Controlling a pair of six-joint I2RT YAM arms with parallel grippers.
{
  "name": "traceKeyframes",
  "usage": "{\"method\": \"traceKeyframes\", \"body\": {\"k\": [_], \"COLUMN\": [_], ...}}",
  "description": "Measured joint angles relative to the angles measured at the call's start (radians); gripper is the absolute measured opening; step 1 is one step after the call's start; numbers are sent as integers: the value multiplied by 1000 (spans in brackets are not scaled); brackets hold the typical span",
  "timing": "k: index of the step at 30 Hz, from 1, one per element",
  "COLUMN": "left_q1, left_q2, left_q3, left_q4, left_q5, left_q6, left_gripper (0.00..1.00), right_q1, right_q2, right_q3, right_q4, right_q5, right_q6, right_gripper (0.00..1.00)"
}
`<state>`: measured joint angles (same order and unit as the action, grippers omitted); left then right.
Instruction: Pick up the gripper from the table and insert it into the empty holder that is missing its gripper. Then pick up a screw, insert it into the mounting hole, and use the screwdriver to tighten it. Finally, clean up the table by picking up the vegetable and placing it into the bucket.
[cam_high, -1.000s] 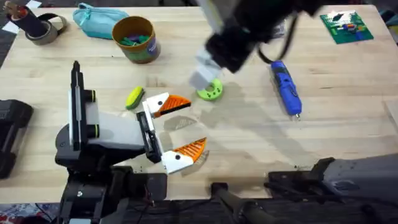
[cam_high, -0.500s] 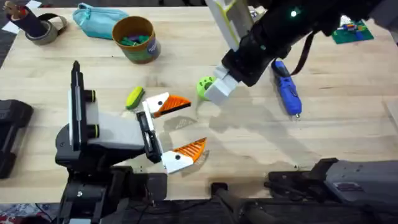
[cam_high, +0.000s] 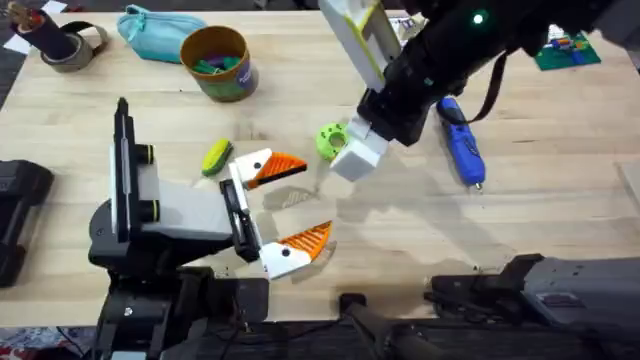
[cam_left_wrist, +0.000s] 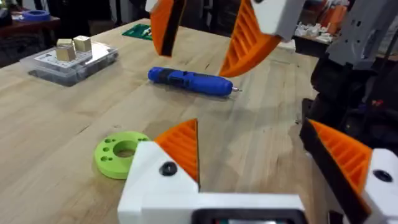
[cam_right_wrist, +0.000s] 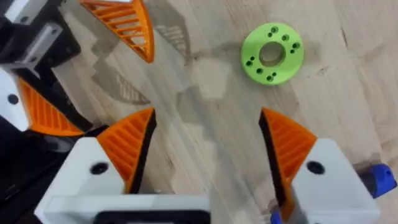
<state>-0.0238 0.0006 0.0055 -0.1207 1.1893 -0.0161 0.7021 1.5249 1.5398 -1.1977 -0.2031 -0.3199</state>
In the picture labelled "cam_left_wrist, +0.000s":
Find green board with toy blocks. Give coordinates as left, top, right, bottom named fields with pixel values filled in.
left=121, top=23, right=154, bottom=42

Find green disc with holes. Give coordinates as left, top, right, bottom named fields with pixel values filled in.
left=93, top=131, right=152, bottom=180

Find clear plastic parts box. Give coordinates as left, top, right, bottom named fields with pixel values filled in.
left=19, top=42, right=119, bottom=88

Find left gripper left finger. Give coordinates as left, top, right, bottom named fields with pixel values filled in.
left=117, top=118, right=200, bottom=224

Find heap of white printed parts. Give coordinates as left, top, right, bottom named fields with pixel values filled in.
left=293, top=22, right=334, bottom=44

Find blue tape roll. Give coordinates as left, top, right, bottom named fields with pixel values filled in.
left=21, top=9, right=52, bottom=23

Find blue electric screwdriver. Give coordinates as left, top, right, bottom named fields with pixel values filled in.
left=147, top=66, right=243, bottom=97

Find dark wooden side table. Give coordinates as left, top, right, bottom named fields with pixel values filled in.
left=0, top=11, right=61, bottom=40

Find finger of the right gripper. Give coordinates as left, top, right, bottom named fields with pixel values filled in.
left=218, top=0, right=308, bottom=78
left=149, top=0, right=187, bottom=58

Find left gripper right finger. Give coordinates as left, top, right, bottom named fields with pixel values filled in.
left=299, top=118, right=398, bottom=224

